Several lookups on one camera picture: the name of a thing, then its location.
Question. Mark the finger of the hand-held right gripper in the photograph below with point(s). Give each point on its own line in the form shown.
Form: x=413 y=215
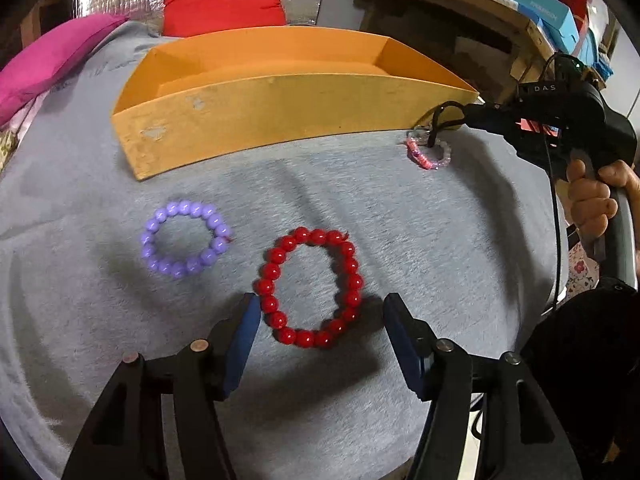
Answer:
x=492 y=117

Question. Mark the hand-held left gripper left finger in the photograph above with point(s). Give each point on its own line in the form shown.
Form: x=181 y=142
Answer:
x=242 y=345

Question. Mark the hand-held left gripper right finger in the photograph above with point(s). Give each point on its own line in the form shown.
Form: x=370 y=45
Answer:
x=405 y=350

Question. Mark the orange cardboard box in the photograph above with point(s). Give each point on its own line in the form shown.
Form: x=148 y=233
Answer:
x=250 y=115

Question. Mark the person's right hand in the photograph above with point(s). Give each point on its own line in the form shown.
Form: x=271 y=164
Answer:
x=592 y=205

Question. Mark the light blue storage bin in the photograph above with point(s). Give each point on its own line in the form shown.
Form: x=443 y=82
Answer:
x=590 y=50

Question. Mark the red box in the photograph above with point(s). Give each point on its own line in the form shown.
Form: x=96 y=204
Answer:
x=575 y=2

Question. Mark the blue cardboard box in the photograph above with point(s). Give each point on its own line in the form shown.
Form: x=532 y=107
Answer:
x=540 y=7

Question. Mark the wooden bench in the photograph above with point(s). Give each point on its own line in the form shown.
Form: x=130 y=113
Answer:
x=450 y=5

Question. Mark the floral cloth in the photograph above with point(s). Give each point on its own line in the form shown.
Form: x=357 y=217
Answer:
x=580 y=265
x=6 y=147

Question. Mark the grey blanket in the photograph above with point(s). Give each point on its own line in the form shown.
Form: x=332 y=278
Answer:
x=350 y=210

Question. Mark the person's dark clothing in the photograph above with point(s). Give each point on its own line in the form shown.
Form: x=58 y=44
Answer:
x=590 y=360

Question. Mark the pale pink sheet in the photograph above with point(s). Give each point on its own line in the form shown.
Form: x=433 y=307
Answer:
x=25 y=110

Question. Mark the magenta pillow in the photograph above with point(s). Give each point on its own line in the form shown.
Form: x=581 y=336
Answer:
x=50 y=60

